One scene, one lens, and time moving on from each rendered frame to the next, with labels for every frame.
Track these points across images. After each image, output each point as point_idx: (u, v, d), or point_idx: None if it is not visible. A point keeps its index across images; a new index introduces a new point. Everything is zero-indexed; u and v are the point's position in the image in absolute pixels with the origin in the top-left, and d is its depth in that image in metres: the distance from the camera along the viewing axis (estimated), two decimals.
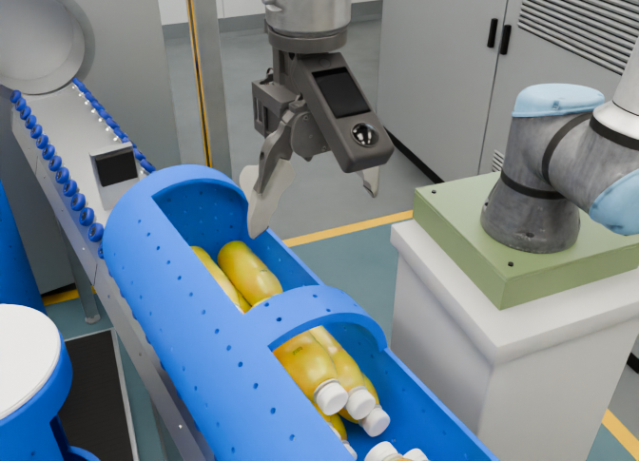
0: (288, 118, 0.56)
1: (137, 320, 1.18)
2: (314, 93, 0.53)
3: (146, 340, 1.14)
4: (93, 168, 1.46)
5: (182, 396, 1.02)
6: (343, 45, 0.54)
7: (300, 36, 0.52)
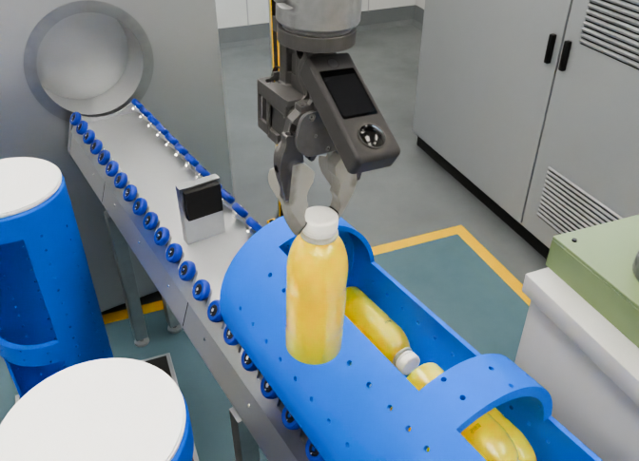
0: (294, 117, 0.56)
1: (247, 371, 1.12)
2: (321, 93, 0.53)
3: (262, 393, 1.08)
4: (180, 202, 1.41)
5: (314, 460, 0.96)
6: (352, 46, 0.54)
7: (310, 35, 0.52)
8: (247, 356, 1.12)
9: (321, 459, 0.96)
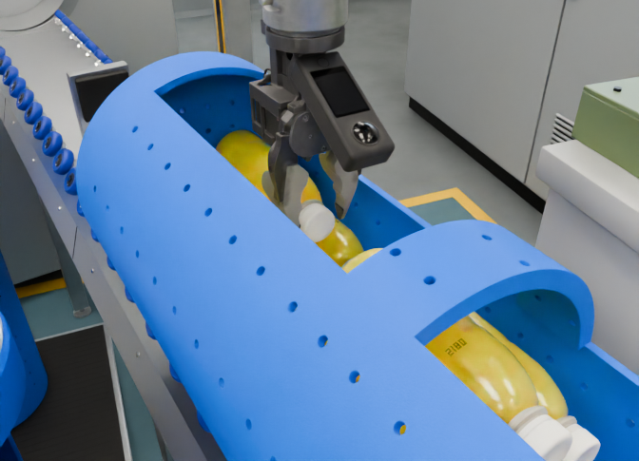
0: (287, 118, 0.56)
1: (133, 302, 0.77)
2: (313, 93, 0.53)
3: (147, 334, 0.72)
4: (73, 95, 1.05)
5: (207, 427, 0.61)
6: (341, 44, 0.54)
7: (299, 36, 0.52)
8: None
9: None
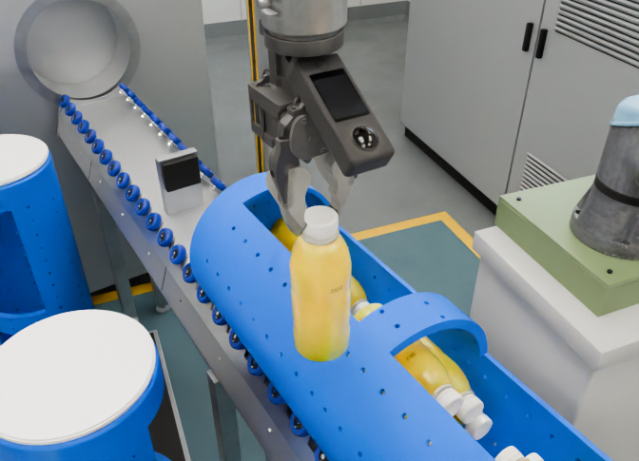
0: (286, 121, 0.56)
1: (218, 325, 1.20)
2: (312, 97, 0.53)
3: (230, 345, 1.15)
4: (160, 174, 1.48)
5: (275, 401, 1.04)
6: (340, 47, 0.54)
7: (298, 40, 0.52)
8: (218, 312, 1.20)
9: (281, 399, 1.03)
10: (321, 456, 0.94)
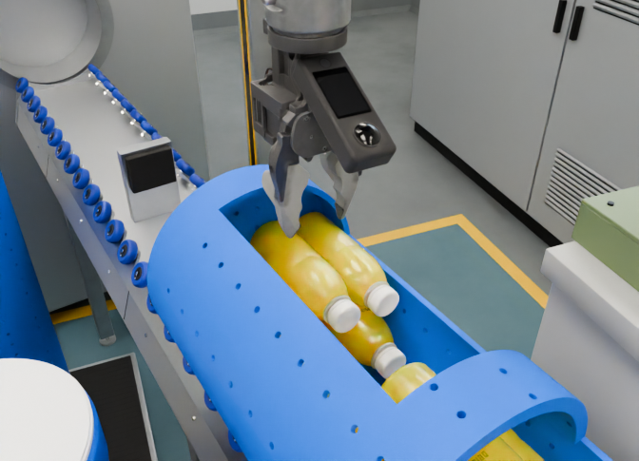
0: (289, 119, 0.56)
1: (192, 374, 0.88)
2: (315, 93, 0.53)
3: (207, 406, 0.83)
4: (123, 170, 1.16)
5: None
6: (343, 45, 0.54)
7: (301, 36, 0.52)
8: None
9: None
10: None
